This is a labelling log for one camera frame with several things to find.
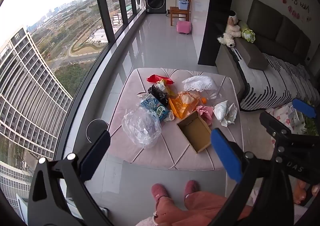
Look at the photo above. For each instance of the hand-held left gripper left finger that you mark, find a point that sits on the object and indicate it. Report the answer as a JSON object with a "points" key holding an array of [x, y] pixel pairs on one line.
{"points": [[97, 151]]}

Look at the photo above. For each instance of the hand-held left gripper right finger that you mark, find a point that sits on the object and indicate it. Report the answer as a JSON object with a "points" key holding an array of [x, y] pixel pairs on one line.
{"points": [[225, 153]]}

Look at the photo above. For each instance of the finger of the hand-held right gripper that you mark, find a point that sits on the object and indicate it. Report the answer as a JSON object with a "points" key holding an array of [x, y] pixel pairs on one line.
{"points": [[271, 121], [303, 108]]}

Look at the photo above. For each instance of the round white trash bin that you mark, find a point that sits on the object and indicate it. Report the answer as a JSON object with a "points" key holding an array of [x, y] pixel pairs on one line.
{"points": [[93, 128]]}

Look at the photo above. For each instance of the cardboard box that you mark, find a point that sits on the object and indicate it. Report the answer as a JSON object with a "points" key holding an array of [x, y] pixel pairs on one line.
{"points": [[195, 133]]}

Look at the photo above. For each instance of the white plastic bag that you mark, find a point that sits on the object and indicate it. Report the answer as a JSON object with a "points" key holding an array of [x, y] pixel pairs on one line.
{"points": [[225, 113]]}

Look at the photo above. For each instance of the pink paper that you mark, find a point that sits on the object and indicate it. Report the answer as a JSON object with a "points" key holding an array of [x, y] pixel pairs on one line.
{"points": [[206, 113]]}

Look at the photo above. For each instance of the clear plastic bag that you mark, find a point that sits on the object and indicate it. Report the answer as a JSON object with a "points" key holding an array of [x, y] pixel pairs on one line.
{"points": [[140, 128]]}

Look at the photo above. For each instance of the orange bottle cap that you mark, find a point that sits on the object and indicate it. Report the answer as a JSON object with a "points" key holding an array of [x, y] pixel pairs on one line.
{"points": [[203, 100]]}

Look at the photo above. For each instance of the clear plastic film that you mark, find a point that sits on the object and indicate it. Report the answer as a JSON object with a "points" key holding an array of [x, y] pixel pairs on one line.
{"points": [[216, 92]]}

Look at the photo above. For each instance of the orange plastic bag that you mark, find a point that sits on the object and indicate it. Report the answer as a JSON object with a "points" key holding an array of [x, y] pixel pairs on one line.
{"points": [[178, 107]]}

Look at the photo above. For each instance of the blue milk carton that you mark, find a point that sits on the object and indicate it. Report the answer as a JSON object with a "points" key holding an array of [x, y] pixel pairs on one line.
{"points": [[155, 107]]}

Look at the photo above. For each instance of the white foam fruit net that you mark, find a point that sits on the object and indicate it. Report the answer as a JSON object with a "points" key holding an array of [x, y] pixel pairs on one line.
{"points": [[197, 82]]}

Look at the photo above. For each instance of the black plastic bag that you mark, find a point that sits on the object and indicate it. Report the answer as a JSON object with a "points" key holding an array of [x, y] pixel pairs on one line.
{"points": [[157, 94]]}

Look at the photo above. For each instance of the yellowish clear plastic wrapper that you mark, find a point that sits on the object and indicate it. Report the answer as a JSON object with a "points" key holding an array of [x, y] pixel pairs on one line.
{"points": [[163, 86]]}

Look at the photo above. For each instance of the red plastic bag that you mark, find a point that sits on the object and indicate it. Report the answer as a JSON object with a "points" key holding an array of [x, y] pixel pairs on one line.
{"points": [[156, 78]]}

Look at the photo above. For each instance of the person's right hand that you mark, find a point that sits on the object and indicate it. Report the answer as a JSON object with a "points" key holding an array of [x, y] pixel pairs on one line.
{"points": [[300, 193]]}

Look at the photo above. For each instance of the floral cloth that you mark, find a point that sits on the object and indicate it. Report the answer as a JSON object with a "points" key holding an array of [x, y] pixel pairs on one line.
{"points": [[282, 116]]}

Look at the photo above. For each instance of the clear plastic container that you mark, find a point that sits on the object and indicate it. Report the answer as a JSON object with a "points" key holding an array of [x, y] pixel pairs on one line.
{"points": [[296, 122]]}

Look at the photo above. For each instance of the green plant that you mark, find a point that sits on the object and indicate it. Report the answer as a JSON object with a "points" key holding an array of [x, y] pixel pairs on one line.
{"points": [[312, 126]]}

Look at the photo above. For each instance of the cream carpet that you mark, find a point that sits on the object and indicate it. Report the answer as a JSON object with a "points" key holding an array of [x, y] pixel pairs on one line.
{"points": [[252, 128]]}

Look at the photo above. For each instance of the black white striped blanket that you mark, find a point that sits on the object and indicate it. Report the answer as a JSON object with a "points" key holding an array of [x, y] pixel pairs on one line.
{"points": [[275, 78]]}

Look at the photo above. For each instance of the person's right leg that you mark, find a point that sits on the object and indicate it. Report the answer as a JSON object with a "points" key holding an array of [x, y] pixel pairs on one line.
{"points": [[210, 208]]}

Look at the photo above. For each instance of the person's leg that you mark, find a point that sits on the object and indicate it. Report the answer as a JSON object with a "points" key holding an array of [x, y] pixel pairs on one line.
{"points": [[210, 208], [170, 212]]}

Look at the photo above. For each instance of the pink quilted ottoman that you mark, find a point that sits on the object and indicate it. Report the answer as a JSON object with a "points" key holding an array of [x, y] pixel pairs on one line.
{"points": [[160, 151]]}

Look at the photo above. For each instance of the grey sofa cushion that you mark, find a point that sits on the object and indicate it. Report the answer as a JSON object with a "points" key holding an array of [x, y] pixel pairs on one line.
{"points": [[250, 53]]}

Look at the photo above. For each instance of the person's left leg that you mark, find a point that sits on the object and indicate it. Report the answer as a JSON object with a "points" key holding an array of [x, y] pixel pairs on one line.
{"points": [[170, 212]]}

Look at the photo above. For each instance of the grey sofa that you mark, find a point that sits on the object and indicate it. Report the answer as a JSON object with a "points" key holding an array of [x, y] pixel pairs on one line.
{"points": [[275, 28]]}

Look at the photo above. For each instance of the green cabbage plush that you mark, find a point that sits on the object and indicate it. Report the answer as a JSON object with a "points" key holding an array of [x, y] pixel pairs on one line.
{"points": [[247, 33]]}

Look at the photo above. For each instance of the white plush dog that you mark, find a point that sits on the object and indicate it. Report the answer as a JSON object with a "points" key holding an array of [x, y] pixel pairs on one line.
{"points": [[226, 38]]}

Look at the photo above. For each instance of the high-rise apartment building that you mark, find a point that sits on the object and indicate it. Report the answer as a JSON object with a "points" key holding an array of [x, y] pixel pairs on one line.
{"points": [[25, 91]]}

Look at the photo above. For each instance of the teddy bear toy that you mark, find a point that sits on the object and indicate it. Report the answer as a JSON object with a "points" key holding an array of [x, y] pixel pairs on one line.
{"points": [[232, 28]]}

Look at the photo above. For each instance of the pink stool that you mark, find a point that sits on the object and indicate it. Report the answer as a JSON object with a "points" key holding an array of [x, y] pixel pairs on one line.
{"points": [[183, 27]]}

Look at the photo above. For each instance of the blue storage box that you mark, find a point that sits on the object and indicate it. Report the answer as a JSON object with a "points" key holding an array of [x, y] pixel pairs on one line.
{"points": [[183, 5]]}

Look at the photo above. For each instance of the wooden chair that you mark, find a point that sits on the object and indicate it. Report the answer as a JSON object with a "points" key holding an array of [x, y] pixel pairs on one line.
{"points": [[175, 11]]}

